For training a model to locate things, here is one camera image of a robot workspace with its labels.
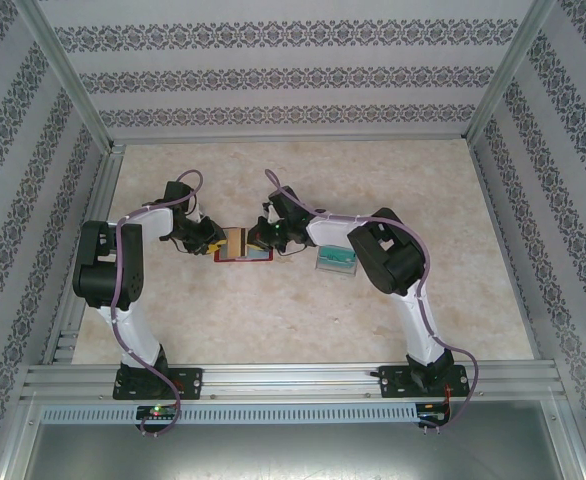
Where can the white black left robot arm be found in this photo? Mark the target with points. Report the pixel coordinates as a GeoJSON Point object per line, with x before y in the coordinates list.
{"type": "Point", "coordinates": [150, 222]}

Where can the right controller circuit board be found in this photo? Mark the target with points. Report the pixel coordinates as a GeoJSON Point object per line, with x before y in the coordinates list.
{"type": "Point", "coordinates": [433, 417]}

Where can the teal credit card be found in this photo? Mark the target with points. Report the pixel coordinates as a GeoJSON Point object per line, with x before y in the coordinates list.
{"type": "Point", "coordinates": [335, 256]}

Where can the aluminium side rail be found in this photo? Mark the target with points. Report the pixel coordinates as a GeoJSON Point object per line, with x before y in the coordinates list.
{"type": "Point", "coordinates": [513, 250]}
{"type": "Point", "coordinates": [98, 190]}

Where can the orange credit card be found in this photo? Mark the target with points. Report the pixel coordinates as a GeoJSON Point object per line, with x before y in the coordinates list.
{"type": "Point", "coordinates": [234, 242]}

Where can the red leather card holder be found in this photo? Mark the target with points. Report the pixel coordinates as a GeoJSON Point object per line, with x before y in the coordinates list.
{"type": "Point", "coordinates": [258, 256]}

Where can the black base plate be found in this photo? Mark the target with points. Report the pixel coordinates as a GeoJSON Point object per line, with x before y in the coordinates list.
{"type": "Point", "coordinates": [388, 382]}
{"type": "Point", "coordinates": [190, 382]}

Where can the grey sheet metal panel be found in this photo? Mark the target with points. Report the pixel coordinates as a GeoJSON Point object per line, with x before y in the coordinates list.
{"type": "Point", "coordinates": [293, 455]}

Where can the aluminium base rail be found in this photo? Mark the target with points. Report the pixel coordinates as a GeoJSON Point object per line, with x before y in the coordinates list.
{"type": "Point", "coordinates": [288, 380]}

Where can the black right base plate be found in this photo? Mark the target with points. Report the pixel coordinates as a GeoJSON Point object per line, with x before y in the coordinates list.
{"type": "Point", "coordinates": [388, 382]}

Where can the controller circuit board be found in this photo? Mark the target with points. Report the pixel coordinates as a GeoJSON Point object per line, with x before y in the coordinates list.
{"type": "Point", "coordinates": [158, 412]}
{"type": "Point", "coordinates": [433, 417]}

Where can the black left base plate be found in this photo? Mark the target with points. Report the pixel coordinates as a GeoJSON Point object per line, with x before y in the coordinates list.
{"type": "Point", "coordinates": [190, 382]}

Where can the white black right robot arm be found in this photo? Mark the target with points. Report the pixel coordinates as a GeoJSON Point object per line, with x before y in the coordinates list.
{"type": "Point", "coordinates": [330, 232]}

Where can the left controller circuit board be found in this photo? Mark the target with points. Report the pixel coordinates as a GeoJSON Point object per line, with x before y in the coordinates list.
{"type": "Point", "coordinates": [158, 412]}

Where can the clear plastic card box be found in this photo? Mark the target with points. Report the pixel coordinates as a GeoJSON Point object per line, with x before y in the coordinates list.
{"type": "Point", "coordinates": [335, 270]}

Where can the aluminium frame post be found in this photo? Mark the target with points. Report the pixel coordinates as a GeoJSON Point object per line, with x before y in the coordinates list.
{"type": "Point", "coordinates": [63, 75]}
{"type": "Point", "coordinates": [15, 445]}
{"type": "Point", "coordinates": [510, 75]}
{"type": "Point", "coordinates": [575, 445]}

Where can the aluminium frame beam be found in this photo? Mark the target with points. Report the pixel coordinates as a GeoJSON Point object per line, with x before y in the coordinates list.
{"type": "Point", "coordinates": [288, 139]}

